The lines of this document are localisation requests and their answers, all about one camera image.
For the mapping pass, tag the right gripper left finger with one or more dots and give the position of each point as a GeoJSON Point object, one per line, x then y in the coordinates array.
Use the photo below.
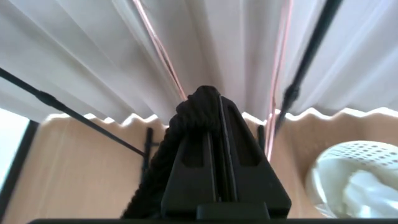
{"type": "Point", "coordinates": [186, 186]}

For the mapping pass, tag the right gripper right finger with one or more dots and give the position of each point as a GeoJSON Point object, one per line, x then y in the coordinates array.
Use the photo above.
{"type": "Point", "coordinates": [255, 189]}

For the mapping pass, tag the black garment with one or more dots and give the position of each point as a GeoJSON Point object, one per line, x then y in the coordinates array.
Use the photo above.
{"type": "Point", "coordinates": [199, 109]}

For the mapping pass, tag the black clothes rack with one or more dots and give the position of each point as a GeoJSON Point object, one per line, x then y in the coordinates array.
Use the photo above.
{"type": "Point", "coordinates": [292, 93]}

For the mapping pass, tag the white laundry basket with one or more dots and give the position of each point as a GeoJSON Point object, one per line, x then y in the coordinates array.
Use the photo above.
{"type": "Point", "coordinates": [367, 152]}

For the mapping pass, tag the beige curtain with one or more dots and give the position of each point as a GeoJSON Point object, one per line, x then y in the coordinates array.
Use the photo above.
{"type": "Point", "coordinates": [77, 46]}

